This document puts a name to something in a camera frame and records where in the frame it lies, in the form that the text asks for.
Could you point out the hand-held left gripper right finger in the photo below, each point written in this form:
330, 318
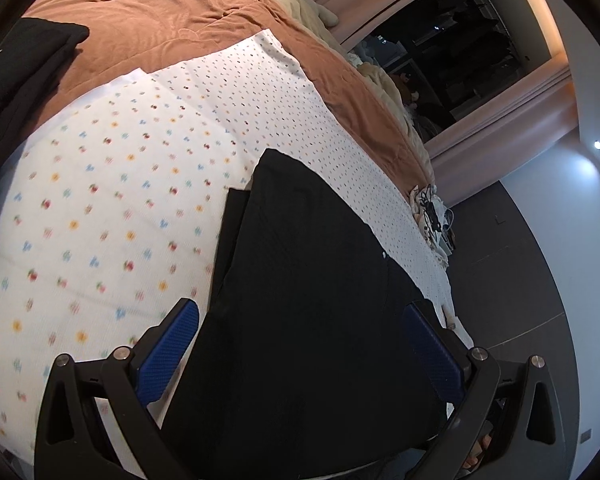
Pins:
432, 355

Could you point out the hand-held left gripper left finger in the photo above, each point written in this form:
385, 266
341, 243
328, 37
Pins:
167, 355

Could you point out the large black shirt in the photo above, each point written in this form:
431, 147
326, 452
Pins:
305, 310

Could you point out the white spotted bed sheet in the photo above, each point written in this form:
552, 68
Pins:
105, 210

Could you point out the pink curtain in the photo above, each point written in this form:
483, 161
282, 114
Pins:
360, 5
505, 135

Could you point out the beige duvet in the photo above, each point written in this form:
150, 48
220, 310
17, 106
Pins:
390, 95

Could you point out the brown plush toy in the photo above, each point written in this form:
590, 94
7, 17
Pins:
405, 90

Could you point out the black garment with yellow print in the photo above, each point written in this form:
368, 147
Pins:
20, 75

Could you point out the dark glass balcony door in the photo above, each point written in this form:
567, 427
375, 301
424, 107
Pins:
460, 35

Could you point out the brown blanket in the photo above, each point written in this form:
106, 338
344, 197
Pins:
155, 15

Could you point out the beige plush toy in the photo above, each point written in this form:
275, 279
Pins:
305, 7

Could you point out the grey wall socket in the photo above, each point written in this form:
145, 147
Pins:
586, 436

